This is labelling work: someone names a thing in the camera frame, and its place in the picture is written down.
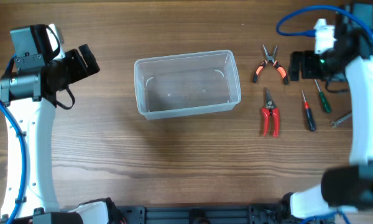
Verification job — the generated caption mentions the orange black needle-nose pliers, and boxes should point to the orange black needle-nose pliers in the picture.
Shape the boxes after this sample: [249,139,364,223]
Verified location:
[252,45,289,85]

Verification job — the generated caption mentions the green handled screwdriver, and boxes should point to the green handled screwdriver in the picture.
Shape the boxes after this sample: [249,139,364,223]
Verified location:
[314,79,331,113]

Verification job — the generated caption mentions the red handled cutting pliers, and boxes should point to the red handled cutting pliers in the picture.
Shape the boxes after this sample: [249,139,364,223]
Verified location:
[262,88,280,137]

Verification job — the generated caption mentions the red black screwdriver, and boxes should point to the red black screwdriver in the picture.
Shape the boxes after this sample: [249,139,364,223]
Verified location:
[301,90,316,132]

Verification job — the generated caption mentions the silver combination wrench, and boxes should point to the silver combination wrench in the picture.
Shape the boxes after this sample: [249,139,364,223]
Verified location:
[330,111,352,128]

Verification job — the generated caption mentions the clear plastic storage container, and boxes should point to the clear plastic storage container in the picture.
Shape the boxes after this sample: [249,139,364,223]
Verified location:
[134,50,241,119]

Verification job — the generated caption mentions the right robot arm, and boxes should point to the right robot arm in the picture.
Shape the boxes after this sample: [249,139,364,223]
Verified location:
[277,2,373,223]

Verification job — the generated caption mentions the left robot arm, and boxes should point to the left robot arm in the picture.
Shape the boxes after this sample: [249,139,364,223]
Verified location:
[0,24,127,223]

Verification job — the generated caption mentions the left blue cable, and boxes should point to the left blue cable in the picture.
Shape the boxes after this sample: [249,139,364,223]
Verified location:
[0,90,29,224]

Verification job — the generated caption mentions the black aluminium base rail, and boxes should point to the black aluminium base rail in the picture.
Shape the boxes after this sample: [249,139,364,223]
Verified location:
[118,204,283,224]

